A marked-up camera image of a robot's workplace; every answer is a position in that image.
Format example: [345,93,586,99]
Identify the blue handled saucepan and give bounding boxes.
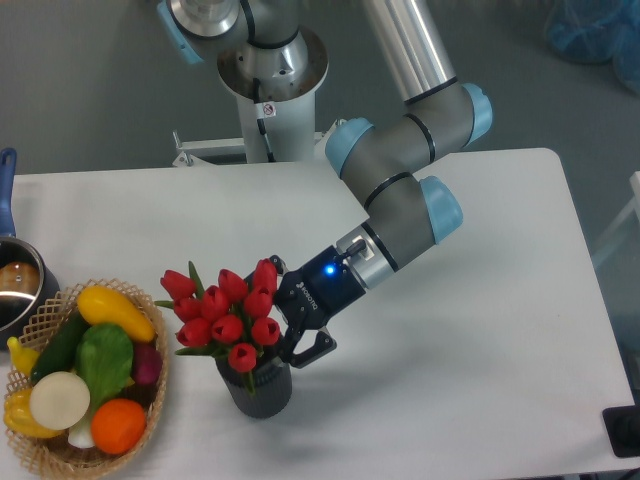
[1,148,59,352]

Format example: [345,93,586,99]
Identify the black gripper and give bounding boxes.
[245,246,365,369]

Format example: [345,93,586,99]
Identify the purple red onion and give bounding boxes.
[131,343,163,385]

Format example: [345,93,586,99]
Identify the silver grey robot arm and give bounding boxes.
[274,1,493,368]

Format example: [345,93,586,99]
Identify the white leek stalk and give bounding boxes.
[67,412,95,449]

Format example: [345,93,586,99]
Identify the yellow banana tip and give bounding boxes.
[7,337,40,377]

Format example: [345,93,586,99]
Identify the orange fruit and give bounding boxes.
[90,398,146,455]

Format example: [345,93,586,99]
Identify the black device at table edge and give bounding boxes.
[602,405,639,458]

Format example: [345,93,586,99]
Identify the white round onion slice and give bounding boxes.
[29,371,90,430]

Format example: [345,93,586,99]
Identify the yellow bell pepper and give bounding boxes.
[4,388,64,439]

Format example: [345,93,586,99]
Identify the white frame at right edge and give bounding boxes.
[591,171,639,270]

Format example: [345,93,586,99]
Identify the dark grey ribbed vase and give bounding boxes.
[215,358,292,419]

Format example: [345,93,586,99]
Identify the red tulip bouquet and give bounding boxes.
[155,258,281,395]

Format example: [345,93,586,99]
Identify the green lettuce leaf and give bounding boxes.
[75,323,133,414]

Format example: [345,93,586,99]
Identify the blue plastic bag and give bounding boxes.
[544,1,639,94]

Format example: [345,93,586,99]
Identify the woven wicker basket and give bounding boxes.
[1,279,169,479]

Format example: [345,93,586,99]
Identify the yellow squash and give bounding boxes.
[76,285,156,343]

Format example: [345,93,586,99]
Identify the green cucumber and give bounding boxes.
[30,311,90,385]

